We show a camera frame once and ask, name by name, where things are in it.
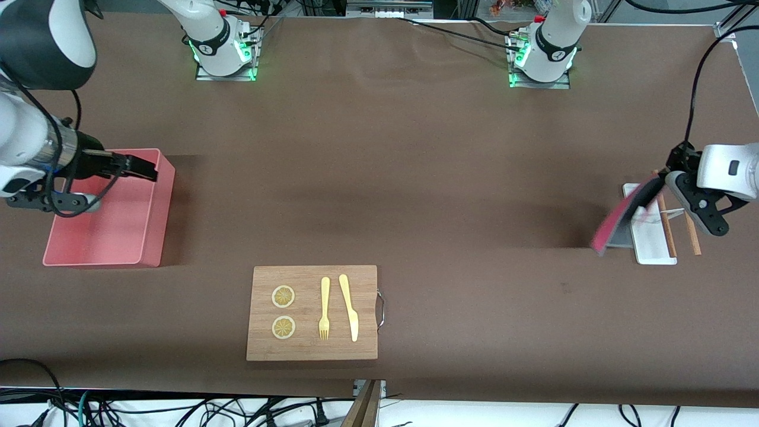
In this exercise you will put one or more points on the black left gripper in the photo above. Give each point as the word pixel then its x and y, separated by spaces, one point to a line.
pixel 683 159

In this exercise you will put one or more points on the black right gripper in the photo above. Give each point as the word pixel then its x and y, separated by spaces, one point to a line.
pixel 89 160

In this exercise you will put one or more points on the pink microfibre cloth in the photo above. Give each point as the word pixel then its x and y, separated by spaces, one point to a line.
pixel 616 225

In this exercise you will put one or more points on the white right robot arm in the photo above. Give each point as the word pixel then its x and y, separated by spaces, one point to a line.
pixel 29 136

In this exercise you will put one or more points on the white rectangular rack tray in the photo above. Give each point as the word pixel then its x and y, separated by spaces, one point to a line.
pixel 652 249

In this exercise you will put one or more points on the pink plastic bin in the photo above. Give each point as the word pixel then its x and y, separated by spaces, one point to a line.
pixel 118 237

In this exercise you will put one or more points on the yellow lemon slice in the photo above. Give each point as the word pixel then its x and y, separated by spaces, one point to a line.
pixel 283 296
pixel 283 327

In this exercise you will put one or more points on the yellow plastic fork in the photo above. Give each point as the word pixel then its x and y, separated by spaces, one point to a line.
pixel 324 296

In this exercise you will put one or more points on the brown table cover sheet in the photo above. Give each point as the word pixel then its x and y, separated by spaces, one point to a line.
pixel 415 178

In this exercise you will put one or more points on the wooden cutting board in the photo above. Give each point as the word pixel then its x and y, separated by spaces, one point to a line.
pixel 308 350

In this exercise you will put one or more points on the yellow plastic knife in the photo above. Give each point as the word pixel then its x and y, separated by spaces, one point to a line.
pixel 350 308

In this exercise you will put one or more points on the grey electronics box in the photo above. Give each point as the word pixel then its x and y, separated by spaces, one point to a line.
pixel 385 9

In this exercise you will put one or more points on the black power plug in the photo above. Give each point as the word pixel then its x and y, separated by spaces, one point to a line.
pixel 320 415

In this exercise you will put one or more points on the wooden stand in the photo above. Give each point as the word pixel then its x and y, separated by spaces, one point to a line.
pixel 364 409

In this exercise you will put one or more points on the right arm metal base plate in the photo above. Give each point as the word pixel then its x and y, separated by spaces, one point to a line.
pixel 228 77

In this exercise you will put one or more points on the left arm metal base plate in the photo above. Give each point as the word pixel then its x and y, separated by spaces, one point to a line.
pixel 539 85

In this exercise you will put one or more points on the aluminium frame corner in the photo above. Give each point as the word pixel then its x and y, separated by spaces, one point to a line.
pixel 722 31

